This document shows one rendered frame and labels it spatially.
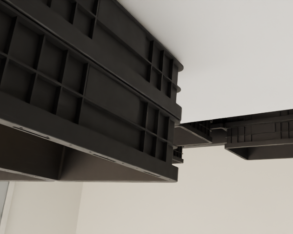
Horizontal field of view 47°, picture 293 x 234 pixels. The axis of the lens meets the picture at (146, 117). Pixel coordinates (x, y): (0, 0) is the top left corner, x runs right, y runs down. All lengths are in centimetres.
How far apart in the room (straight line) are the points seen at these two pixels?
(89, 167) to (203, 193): 302
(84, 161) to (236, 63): 36
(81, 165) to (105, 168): 7
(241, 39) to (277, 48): 7
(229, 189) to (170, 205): 72
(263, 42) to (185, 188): 326
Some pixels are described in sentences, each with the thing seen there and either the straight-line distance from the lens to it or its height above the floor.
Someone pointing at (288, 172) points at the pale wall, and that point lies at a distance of 338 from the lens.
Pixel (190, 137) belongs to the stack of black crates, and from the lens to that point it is 170.
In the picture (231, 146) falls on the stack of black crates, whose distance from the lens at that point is 171.
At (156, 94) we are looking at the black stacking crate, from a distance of 54.
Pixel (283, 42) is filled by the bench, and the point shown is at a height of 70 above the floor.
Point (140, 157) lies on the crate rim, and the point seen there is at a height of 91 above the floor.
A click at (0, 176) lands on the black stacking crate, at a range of 92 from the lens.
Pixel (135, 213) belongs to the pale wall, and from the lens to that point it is 416.
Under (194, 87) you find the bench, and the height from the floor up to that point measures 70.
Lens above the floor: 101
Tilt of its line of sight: 18 degrees down
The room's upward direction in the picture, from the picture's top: 175 degrees counter-clockwise
